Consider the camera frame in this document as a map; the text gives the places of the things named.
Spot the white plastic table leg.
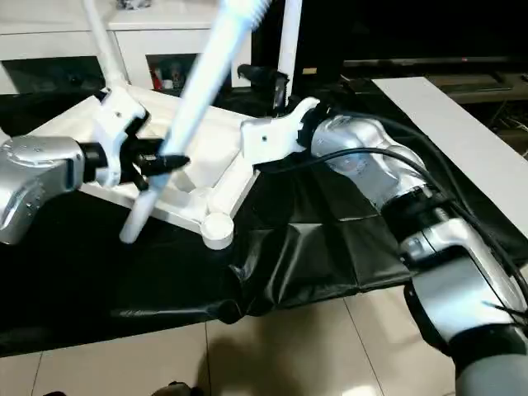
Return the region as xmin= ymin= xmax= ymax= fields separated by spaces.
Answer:
xmin=277 ymin=0 xmax=303 ymax=112
xmin=82 ymin=0 xmax=126 ymax=93
xmin=119 ymin=0 xmax=273 ymax=245

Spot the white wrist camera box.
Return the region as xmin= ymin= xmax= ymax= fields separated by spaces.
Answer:
xmin=89 ymin=86 xmax=151 ymax=187
xmin=240 ymin=97 xmax=321 ymax=172

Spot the white plastic table top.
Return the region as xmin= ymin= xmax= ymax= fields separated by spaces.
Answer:
xmin=23 ymin=89 xmax=277 ymax=250

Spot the white side table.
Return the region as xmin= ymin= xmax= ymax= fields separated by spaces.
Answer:
xmin=371 ymin=76 xmax=528 ymax=211

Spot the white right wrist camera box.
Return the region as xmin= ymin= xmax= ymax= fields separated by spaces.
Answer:
xmin=240 ymin=97 xmax=321 ymax=172

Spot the white cabinet with glass doors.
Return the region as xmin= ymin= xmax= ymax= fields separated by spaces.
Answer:
xmin=0 ymin=0 xmax=252 ymax=93

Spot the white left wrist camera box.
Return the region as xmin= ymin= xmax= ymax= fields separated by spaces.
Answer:
xmin=89 ymin=86 xmax=151 ymax=187

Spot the black work mat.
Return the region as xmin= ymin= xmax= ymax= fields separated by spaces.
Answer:
xmin=0 ymin=78 xmax=528 ymax=357

